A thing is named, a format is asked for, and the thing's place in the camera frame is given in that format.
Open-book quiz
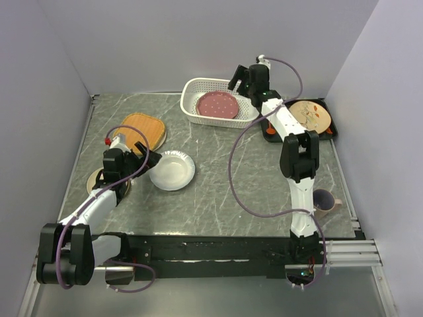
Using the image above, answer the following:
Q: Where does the white perforated plastic bin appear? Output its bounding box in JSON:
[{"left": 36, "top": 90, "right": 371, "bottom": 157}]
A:
[{"left": 180, "top": 78, "right": 259, "bottom": 129}]

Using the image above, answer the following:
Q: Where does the orange plastic spoon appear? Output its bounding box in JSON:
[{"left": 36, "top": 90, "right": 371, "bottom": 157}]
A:
[{"left": 266, "top": 125, "right": 276, "bottom": 135}]

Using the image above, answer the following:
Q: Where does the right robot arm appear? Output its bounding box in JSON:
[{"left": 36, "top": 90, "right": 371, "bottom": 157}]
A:
[{"left": 228, "top": 62, "right": 323, "bottom": 263}]

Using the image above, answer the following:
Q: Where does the white scalloped bowl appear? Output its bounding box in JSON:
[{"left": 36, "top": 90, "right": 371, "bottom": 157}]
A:
[{"left": 148, "top": 150, "right": 196, "bottom": 192}]

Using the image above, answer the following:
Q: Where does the small beige saucer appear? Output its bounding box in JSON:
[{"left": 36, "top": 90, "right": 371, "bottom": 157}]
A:
[{"left": 86, "top": 168, "right": 132, "bottom": 197}]

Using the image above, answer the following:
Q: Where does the black serving tray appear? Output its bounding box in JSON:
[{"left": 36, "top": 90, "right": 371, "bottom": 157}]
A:
[{"left": 260, "top": 98, "right": 338, "bottom": 143}]

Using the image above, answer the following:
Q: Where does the floral peach plate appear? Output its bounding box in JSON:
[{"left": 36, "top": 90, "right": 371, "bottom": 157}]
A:
[{"left": 289, "top": 100, "right": 332, "bottom": 134}]

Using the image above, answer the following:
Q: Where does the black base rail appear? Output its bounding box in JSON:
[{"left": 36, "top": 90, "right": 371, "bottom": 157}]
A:
[{"left": 108, "top": 235, "right": 323, "bottom": 281}]

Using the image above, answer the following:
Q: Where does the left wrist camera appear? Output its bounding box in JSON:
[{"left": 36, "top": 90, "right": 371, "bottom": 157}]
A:
[{"left": 104, "top": 133, "right": 130, "bottom": 151}]

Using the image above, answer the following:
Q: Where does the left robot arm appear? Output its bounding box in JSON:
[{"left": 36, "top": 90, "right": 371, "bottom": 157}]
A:
[{"left": 36, "top": 142, "right": 162, "bottom": 289}]

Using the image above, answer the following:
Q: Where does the orange woven tray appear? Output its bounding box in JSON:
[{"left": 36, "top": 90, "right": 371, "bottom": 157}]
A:
[{"left": 113, "top": 113, "right": 165, "bottom": 151}]

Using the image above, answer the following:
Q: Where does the pink purple mug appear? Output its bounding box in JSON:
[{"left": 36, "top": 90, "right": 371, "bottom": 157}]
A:
[{"left": 313, "top": 189, "right": 342, "bottom": 219}]

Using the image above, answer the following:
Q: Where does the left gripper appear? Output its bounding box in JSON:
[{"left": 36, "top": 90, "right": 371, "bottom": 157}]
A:
[{"left": 120, "top": 141, "right": 161, "bottom": 180}]

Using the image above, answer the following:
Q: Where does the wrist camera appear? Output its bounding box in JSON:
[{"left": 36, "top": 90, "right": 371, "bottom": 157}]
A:
[
  {"left": 256, "top": 54, "right": 270, "bottom": 69},
  {"left": 104, "top": 133, "right": 130, "bottom": 151}
]

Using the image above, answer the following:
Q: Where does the cream plate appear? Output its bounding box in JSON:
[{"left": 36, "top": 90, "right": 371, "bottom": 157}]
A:
[{"left": 154, "top": 129, "right": 167, "bottom": 151}]

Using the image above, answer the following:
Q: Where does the pink polka dot plate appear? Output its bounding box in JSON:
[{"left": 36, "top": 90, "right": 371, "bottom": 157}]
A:
[{"left": 196, "top": 91, "right": 239, "bottom": 119}]

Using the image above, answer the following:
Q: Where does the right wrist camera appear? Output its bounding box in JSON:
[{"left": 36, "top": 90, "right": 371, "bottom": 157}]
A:
[{"left": 256, "top": 54, "right": 270, "bottom": 69}]

